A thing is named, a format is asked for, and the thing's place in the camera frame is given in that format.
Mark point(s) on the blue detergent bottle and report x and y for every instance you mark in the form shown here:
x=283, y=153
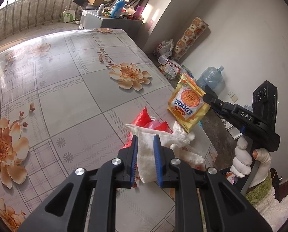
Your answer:
x=117, y=9

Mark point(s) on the white gloved right hand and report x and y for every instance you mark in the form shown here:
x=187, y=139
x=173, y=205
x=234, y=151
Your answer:
x=241, y=163

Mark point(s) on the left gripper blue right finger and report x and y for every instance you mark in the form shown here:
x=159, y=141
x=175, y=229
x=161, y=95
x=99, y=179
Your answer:
x=158, y=158

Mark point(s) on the pink plastic cup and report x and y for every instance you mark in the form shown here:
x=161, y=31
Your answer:
x=138, y=12

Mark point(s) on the wall power socket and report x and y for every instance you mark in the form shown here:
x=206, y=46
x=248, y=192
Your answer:
x=233, y=96

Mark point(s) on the pile of floor trash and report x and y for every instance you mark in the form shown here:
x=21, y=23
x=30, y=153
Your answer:
x=171, y=69

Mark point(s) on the white plastic bag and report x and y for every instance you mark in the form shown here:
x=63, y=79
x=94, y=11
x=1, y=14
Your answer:
x=165, y=48

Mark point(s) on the small white bottle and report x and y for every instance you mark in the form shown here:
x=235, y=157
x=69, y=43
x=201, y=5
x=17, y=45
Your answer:
x=100, y=10

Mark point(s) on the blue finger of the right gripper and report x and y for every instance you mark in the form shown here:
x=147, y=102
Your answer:
x=220, y=109
x=209, y=93

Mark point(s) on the green white paper bag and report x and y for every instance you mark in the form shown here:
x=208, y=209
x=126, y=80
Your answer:
x=68, y=15

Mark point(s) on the yellow snack bag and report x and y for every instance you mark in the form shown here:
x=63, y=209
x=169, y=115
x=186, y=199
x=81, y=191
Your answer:
x=186, y=103

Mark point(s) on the large water jug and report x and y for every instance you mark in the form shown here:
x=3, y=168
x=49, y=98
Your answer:
x=211, y=77

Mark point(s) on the red plastic wrapper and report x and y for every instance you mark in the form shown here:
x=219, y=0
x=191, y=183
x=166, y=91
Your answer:
x=144, y=120

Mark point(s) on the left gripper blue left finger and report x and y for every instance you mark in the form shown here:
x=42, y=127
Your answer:
x=133, y=164

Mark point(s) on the grey cabinet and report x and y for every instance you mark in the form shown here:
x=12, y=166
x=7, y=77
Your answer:
x=90, y=20

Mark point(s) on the white tissue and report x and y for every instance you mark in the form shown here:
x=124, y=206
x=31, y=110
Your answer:
x=150, y=155

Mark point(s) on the metal balcony railing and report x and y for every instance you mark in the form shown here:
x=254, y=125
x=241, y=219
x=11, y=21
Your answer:
x=18, y=15

